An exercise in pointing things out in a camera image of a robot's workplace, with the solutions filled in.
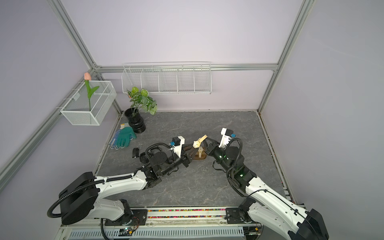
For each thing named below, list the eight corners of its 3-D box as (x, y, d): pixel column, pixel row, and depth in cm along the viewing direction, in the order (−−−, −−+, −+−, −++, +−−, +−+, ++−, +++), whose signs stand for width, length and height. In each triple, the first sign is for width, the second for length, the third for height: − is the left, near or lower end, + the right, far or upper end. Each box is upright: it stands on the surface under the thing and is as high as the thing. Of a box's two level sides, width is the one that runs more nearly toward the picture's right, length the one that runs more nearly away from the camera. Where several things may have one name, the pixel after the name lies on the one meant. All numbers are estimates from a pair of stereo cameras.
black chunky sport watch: (140, 163, 95) (138, 160, 92) (142, 155, 98) (140, 152, 95) (148, 163, 95) (146, 160, 92) (150, 155, 98) (148, 152, 95)
